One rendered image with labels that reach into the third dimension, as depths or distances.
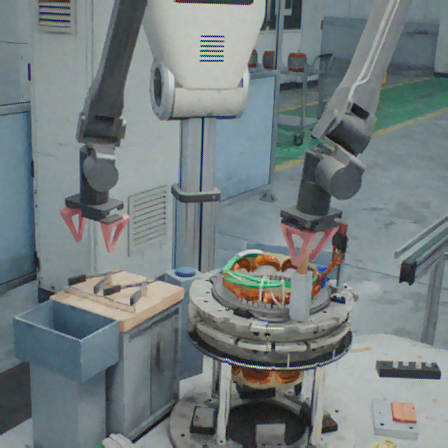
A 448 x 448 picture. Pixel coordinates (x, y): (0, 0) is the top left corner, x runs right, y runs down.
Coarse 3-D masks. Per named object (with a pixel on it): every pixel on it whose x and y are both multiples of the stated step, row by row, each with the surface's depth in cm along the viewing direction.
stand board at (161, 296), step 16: (128, 272) 160; (80, 288) 150; (160, 288) 152; (176, 288) 152; (80, 304) 143; (96, 304) 143; (144, 304) 144; (160, 304) 146; (128, 320) 138; (144, 320) 142
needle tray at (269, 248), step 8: (248, 248) 183; (256, 248) 182; (264, 248) 182; (272, 248) 181; (280, 248) 181; (296, 248) 180; (288, 256) 181; (296, 256) 180; (320, 256) 179; (328, 256) 179; (336, 256) 178; (312, 264) 169; (320, 264) 180; (328, 264) 179; (344, 264) 177; (320, 272) 169; (336, 272) 168; (336, 280) 169
